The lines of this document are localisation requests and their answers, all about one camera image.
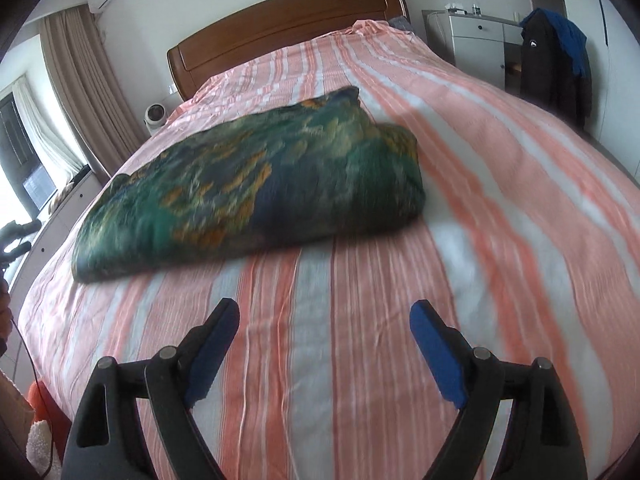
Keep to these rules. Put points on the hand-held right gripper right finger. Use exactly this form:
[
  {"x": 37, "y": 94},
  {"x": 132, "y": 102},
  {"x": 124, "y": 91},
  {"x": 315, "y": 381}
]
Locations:
[{"x": 440, "y": 355}]

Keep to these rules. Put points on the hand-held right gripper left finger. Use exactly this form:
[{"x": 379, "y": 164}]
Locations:
[{"x": 210, "y": 360}]

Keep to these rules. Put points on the white dresser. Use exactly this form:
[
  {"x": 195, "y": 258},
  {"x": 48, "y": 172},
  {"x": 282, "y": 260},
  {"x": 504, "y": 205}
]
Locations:
[{"x": 475, "y": 45}]

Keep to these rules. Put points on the black hanging jacket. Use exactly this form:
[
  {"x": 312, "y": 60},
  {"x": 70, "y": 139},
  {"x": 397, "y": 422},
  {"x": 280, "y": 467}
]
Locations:
[{"x": 547, "y": 70}]

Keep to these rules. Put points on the window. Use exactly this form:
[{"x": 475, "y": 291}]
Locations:
[{"x": 20, "y": 160}]

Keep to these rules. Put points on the grey pillow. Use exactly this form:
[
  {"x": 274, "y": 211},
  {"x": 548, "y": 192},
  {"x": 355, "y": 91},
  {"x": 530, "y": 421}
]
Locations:
[{"x": 400, "y": 24}]

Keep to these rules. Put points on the pink striped bed blanket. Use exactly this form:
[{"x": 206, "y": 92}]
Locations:
[{"x": 500, "y": 210}]

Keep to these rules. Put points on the blue hanging cloth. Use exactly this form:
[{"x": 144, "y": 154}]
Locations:
[{"x": 575, "y": 45}]

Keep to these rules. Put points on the small clear bottle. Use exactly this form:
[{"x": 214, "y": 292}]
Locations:
[{"x": 475, "y": 7}]

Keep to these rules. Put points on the beige curtain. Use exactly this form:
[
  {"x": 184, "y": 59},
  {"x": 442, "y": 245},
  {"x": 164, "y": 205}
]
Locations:
[{"x": 85, "y": 85}]

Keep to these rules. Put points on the green patterned padded jacket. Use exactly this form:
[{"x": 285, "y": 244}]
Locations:
[{"x": 250, "y": 185}]

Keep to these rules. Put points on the wooden bed headboard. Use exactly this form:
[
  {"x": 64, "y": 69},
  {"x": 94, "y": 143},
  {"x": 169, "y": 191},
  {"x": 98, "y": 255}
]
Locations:
[{"x": 280, "y": 30}]

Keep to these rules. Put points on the white wardrobe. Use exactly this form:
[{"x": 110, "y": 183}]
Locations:
[{"x": 620, "y": 60}]

